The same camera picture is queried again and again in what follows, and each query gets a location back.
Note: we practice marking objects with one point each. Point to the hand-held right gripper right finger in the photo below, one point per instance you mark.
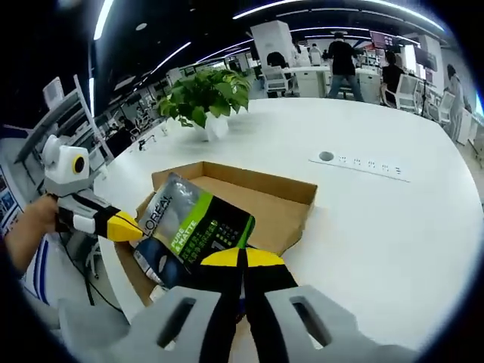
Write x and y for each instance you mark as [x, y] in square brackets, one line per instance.
[272, 302]

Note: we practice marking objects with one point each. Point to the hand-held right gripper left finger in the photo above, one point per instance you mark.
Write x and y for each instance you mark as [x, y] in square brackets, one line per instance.
[211, 302]

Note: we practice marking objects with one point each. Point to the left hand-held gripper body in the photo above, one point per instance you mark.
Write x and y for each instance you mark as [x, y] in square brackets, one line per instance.
[64, 170]

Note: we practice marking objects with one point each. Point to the black green soft pouch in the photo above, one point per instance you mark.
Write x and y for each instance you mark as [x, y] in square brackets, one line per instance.
[211, 223]

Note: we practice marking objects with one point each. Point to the brown cardboard shoe box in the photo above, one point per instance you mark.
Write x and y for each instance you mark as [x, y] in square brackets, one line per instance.
[264, 196]

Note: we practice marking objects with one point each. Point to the person's left hand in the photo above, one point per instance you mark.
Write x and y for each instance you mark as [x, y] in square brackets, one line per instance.
[41, 223]

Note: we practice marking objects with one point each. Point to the white metal shelf rack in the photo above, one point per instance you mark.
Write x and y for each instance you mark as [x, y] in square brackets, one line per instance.
[72, 109]

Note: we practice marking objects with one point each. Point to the small black desk gadget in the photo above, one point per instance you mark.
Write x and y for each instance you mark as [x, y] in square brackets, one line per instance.
[145, 143]

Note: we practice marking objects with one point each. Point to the grey mesh office chair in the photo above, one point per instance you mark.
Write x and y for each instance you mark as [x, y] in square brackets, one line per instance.
[94, 321]

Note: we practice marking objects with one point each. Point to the table socket panel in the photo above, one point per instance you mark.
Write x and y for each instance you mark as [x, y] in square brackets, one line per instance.
[359, 168]

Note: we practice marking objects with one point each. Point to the potted green plant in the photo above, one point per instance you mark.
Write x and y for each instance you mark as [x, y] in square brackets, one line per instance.
[204, 90]

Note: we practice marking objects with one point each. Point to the wall display screen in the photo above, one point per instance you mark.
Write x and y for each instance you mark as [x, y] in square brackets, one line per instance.
[382, 39]

